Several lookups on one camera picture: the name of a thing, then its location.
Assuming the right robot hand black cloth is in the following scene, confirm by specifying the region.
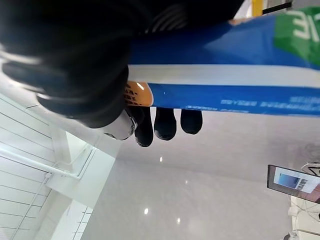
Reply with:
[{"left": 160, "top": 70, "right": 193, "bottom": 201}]
[{"left": 0, "top": 0, "right": 245, "bottom": 148}]

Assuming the blue green toothpaste box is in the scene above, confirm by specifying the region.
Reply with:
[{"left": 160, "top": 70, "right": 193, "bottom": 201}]
[{"left": 123, "top": 6, "right": 320, "bottom": 118}]

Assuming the grey panel with black edge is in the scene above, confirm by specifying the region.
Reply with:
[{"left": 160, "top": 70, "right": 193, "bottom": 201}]
[{"left": 262, "top": 0, "right": 294, "bottom": 15}]

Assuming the black framed monitor screen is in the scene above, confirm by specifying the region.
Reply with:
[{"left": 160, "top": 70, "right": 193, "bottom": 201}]
[{"left": 266, "top": 164, "right": 320, "bottom": 204}]

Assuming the white pipe rail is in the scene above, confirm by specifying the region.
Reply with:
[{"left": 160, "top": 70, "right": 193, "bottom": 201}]
[{"left": 0, "top": 145, "right": 101, "bottom": 180}]

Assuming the yellow post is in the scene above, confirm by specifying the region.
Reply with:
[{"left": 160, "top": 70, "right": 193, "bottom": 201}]
[{"left": 252, "top": 0, "right": 264, "bottom": 16}]

